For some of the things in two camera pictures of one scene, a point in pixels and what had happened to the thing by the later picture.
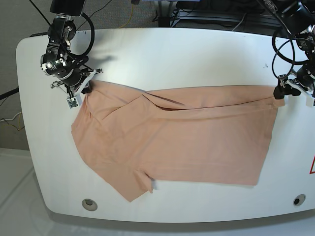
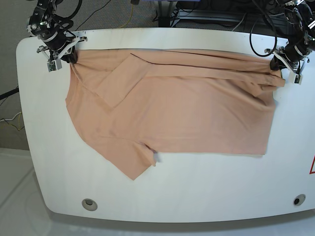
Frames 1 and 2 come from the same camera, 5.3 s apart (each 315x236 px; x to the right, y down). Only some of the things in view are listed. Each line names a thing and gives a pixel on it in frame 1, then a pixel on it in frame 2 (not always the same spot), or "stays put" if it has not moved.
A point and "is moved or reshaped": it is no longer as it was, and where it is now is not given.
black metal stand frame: [169, 16] stays put
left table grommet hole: [89, 204] stays put
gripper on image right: [305, 80] → [290, 56]
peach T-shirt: [216, 135] is moved or reshaped
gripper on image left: [78, 87] → [62, 47]
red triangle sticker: [313, 161] stays put
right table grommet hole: [299, 199] stays put
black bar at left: [8, 94] stays put
